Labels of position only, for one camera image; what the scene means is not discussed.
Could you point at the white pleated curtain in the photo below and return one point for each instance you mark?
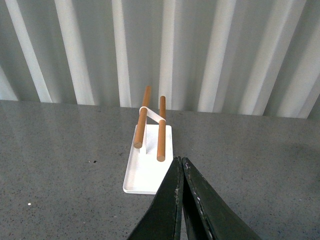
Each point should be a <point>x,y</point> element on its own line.
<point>251,57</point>

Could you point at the white rack with wooden bars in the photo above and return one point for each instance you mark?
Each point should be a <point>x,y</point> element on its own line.
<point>151,152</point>

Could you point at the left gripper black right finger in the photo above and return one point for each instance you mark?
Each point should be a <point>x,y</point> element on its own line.
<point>207,216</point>

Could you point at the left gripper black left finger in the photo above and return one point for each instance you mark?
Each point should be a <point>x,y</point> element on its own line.
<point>162,221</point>

